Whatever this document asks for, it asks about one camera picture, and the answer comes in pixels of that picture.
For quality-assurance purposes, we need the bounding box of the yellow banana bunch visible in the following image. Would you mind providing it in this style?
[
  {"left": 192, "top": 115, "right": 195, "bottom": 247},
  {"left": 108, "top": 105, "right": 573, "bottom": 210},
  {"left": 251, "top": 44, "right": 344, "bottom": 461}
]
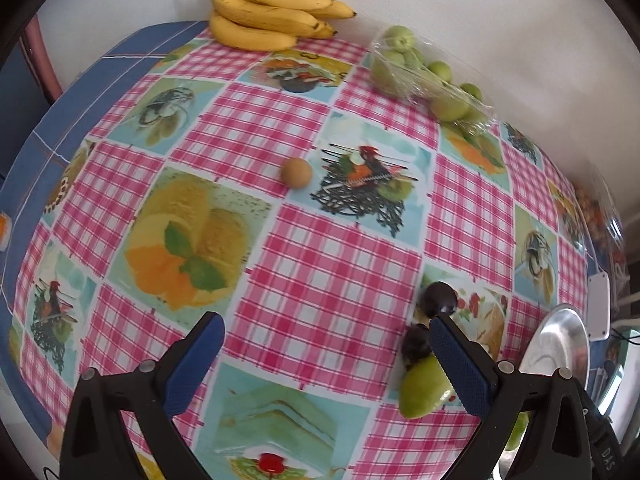
[{"left": 209, "top": 0, "right": 357, "bottom": 52}]

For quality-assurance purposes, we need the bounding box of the clear bag of snacks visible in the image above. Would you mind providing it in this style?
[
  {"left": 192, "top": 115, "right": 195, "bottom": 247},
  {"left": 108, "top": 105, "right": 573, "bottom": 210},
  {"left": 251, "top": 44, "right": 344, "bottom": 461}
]
[{"left": 570, "top": 167, "right": 626, "bottom": 261}]

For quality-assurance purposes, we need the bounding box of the green mango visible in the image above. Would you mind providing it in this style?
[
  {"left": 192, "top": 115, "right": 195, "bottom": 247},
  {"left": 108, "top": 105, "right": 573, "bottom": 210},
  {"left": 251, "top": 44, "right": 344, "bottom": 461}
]
[
  {"left": 505, "top": 410, "right": 531, "bottom": 453},
  {"left": 397, "top": 355, "right": 457, "bottom": 420}
]

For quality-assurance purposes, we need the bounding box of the pink checked printed tablecloth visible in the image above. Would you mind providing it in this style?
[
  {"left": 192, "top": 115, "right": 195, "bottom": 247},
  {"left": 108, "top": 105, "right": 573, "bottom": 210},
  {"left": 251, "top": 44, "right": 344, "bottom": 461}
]
[{"left": 10, "top": 35, "right": 591, "bottom": 480}]

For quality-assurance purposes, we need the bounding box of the clear plastic fruit tray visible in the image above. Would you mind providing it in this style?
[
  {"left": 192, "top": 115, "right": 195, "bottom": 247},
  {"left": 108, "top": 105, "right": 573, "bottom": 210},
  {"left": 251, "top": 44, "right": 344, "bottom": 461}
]
[{"left": 369, "top": 25, "right": 496, "bottom": 138}]

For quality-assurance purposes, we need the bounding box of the dark purple plum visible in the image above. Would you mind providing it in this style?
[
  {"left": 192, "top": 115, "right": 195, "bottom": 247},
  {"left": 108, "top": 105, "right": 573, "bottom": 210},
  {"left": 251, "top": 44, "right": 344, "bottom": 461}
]
[
  {"left": 419, "top": 281, "right": 457, "bottom": 318},
  {"left": 401, "top": 324, "right": 432, "bottom": 365}
]

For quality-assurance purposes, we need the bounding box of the white power adapter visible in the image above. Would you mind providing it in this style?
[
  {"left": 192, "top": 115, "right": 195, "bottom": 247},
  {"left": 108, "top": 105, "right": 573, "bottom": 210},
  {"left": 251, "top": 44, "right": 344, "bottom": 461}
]
[{"left": 586, "top": 272, "right": 612, "bottom": 341}]

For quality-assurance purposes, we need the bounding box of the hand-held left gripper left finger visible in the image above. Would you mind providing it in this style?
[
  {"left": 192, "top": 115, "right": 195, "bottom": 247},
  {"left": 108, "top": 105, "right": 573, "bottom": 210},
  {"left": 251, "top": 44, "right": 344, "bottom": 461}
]
[{"left": 60, "top": 311, "right": 226, "bottom": 480}]

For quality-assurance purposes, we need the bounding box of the round metal plate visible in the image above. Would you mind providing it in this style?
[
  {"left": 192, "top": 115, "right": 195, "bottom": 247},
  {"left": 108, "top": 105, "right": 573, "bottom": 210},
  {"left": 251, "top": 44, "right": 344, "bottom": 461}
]
[{"left": 495, "top": 304, "right": 592, "bottom": 480}]

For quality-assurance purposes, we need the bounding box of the grey long object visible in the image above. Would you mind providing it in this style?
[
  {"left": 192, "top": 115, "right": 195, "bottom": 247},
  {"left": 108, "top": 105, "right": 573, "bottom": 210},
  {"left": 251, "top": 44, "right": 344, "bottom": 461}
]
[{"left": 590, "top": 362, "right": 626, "bottom": 411}]

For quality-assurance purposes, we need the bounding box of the black cable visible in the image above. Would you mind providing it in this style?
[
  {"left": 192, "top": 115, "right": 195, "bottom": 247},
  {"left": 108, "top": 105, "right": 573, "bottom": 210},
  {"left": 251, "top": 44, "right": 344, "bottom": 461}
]
[{"left": 610, "top": 325, "right": 640, "bottom": 346}]

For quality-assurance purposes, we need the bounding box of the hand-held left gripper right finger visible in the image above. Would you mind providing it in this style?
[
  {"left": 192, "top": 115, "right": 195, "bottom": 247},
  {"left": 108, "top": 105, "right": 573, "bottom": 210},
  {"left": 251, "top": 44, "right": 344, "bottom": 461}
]
[{"left": 426, "top": 313, "right": 593, "bottom": 480}]

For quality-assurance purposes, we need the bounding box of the pile of brown longans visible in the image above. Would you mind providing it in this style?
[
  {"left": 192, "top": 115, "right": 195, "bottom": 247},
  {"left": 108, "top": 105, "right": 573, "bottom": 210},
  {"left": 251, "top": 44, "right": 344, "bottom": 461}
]
[{"left": 574, "top": 185, "right": 613, "bottom": 241}]

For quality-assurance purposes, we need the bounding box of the blue and pink chair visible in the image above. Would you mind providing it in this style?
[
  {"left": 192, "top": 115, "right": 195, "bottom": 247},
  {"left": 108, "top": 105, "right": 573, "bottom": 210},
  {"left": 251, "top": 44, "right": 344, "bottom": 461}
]
[{"left": 0, "top": 10, "right": 63, "bottom": 176}]

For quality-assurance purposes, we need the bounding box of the pile of small green guavas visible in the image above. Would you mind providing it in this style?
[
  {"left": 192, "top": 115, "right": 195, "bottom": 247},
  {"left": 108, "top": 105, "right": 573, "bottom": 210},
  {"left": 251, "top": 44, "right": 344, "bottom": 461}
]
[{"left": 371, "top": 26, "right": 488, "bottom": 136}]

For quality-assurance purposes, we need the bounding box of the small brown longan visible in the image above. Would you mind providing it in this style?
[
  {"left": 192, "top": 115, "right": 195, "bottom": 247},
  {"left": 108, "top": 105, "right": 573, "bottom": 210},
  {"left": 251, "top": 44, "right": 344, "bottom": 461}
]
[{"left": 280, "top": 157, "right": 314, "bottom": 190}]

